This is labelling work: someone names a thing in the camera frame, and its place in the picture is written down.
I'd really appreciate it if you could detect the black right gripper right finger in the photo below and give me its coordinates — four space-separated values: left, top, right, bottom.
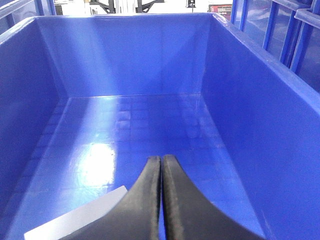
162 154 261 240

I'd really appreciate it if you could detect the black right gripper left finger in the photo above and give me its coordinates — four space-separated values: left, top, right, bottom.
63 156 162 240

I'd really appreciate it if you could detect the gray square hollow base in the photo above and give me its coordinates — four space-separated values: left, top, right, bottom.
24 185 128 240

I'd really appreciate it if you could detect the large blue bin left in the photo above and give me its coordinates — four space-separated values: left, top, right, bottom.
0 13 320 240

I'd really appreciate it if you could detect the large blue bin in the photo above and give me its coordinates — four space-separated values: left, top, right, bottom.
0 13 320 240
230 0 320 92

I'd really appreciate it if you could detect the large blue bin right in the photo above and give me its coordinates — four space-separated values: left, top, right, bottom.
230 0 320 92

